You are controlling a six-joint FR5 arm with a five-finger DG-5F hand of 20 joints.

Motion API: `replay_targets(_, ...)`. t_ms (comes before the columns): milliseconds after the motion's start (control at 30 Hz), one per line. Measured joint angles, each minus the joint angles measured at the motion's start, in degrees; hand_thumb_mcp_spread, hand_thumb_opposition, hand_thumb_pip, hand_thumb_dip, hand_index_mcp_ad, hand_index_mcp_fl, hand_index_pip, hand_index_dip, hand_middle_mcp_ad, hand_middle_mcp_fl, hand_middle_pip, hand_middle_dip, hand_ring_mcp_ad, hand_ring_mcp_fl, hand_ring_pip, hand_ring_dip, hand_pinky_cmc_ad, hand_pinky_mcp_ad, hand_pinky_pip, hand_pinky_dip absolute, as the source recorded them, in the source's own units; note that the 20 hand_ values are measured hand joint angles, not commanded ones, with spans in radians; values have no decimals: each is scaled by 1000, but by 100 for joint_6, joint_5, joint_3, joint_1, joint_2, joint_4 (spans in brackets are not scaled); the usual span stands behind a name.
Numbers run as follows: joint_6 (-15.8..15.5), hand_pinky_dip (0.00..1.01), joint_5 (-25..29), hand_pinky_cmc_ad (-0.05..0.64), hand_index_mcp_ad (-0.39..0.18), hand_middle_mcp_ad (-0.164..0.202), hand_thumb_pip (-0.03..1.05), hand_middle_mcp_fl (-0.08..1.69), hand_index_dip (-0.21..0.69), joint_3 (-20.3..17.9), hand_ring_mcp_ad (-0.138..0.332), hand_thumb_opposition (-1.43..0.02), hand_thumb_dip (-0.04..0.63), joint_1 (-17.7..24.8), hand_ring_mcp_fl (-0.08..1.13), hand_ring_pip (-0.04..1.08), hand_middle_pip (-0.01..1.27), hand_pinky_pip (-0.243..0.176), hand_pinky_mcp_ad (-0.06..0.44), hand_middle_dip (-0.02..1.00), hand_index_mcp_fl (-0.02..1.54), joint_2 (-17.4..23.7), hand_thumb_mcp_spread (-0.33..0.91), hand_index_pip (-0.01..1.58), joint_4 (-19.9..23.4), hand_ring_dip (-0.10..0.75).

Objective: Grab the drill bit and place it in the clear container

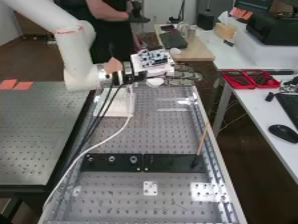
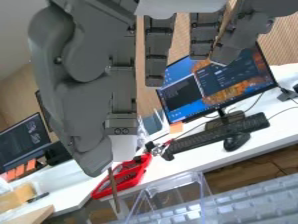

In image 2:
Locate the lit computer monitor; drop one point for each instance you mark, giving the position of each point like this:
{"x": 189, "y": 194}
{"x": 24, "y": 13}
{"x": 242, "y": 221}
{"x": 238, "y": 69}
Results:
{"x": 221, "y": 83}

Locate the black marker pen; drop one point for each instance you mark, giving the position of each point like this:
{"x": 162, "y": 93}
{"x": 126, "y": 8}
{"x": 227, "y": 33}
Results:
{"x": 37, "y": 197}

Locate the black computer mouse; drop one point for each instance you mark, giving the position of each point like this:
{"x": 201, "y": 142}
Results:
{"x": 237, "y": 141}

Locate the large black keyboard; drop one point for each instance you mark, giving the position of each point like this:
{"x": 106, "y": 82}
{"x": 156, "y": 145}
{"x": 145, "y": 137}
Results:
{"x": 213, "y": 133}

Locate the cardboard box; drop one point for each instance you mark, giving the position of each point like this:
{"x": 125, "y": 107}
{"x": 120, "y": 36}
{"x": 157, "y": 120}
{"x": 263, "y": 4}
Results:
{"x": 17, "y": 198}

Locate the clear box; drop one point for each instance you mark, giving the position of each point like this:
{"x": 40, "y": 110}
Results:
{"x": 177, "y": 186}

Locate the thin stick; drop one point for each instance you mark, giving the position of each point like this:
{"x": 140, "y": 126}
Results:
{"x": 113, "y": 190}

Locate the orange sticky note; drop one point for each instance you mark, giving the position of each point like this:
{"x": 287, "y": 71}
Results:
{"x": 9, "y": 175}
{"x": 176, "y": 127}
{"x": 20, "y": 170}
{"x": 32, "y": 165}

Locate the wooden desk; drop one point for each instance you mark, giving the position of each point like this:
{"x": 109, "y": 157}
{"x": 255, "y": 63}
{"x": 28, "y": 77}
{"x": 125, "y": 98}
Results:
{"x": 21, "y": 216}

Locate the red tray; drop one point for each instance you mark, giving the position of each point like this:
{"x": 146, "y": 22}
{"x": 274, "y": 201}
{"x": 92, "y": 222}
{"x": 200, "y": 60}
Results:
{"x": 126, "y": 176}

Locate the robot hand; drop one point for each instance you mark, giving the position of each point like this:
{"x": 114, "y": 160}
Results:
{"x": 84, "y": 66}

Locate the dark computer screen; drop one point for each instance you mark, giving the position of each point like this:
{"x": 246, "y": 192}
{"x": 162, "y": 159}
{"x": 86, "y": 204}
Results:
{"x": 21, "y": 143}

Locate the white desk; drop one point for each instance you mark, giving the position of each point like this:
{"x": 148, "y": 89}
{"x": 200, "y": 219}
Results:
{"x": 266, "y": 140}
{"x": 57, "y": 190}

